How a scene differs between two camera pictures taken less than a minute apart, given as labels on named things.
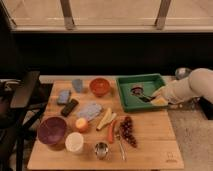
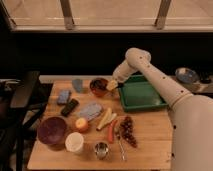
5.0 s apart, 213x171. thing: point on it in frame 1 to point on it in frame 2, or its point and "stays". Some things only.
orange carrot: x=111 y=131 stays
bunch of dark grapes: x=127 y=132 stays
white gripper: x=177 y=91 to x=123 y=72
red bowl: x=99 y=87 stays
